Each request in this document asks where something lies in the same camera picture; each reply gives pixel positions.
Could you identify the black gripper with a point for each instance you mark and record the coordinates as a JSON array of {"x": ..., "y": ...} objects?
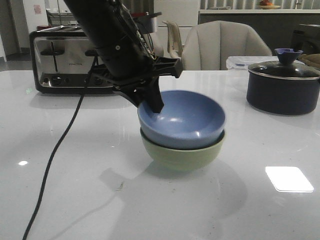
[{"x": 138, "y": 87}]

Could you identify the blue bowl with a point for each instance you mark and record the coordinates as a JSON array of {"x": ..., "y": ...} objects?
[{"x": 188, "y": 120}]

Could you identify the green bowl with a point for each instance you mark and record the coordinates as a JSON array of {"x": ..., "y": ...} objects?
[{"x": 183, "y": 160}]

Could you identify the beige armchair left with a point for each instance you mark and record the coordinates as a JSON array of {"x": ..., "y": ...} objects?
[{"x": 157, "y": 45}]

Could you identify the beige armchair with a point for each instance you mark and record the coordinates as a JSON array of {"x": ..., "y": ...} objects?
[
  {"x": 157, "y": 45},
  {"x": 208, "y": 45}
]

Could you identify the cream plastic chair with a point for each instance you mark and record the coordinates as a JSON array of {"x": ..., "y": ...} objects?
[{"x": 174, "y": 46}]

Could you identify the beige armchair right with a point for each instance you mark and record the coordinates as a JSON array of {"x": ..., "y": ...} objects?
[{"x": 208, "y": 45}]

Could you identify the white cabinet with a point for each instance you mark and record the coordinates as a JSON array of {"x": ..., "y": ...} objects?
[{"x": 184, "y": 13}]

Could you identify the black and chrome toaster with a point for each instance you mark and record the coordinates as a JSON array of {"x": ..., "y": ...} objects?
[{"x": 62, "y": 57}]

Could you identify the clear plastic food container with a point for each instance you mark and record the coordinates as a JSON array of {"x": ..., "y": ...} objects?
[{"x": 237, "y": 63}]

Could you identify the metal cart in background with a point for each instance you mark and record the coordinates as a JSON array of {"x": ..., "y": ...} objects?
[{"x": 56, "y": 18}]

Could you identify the dark blue cooking pot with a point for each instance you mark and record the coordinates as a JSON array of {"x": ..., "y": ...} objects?
[{"x": 283, "y": 96}]

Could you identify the glass pot lid blue knob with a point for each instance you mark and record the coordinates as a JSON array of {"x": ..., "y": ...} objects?
[{"x": 287, "y": 56}]

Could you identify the grey kitchen counter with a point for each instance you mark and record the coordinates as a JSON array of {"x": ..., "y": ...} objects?
[{"x": 299, "y": 30}]

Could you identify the fruit bowl on counter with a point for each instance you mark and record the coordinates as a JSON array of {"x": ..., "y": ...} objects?
[{"x": 267, "y": 5}]

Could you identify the brown cloth at right edge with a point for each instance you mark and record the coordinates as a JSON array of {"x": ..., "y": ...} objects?
[{"x": 312, "y": 60}]

